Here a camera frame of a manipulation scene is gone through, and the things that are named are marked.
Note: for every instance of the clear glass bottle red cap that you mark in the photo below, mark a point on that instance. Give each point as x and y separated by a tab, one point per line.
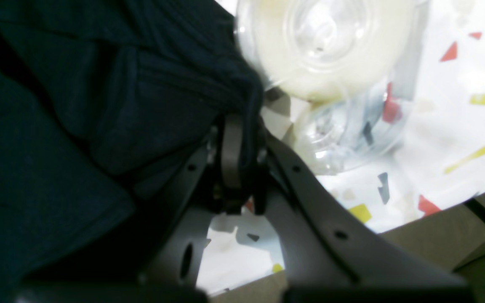
355	64

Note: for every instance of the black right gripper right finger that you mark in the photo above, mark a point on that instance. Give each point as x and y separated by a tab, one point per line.
330	256

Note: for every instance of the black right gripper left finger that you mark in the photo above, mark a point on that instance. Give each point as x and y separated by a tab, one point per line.
207	184

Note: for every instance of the speckled white tablecloth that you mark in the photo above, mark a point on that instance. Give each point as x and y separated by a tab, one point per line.
440	160

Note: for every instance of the dark navy t-shirt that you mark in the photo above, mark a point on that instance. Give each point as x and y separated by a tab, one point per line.
101	102

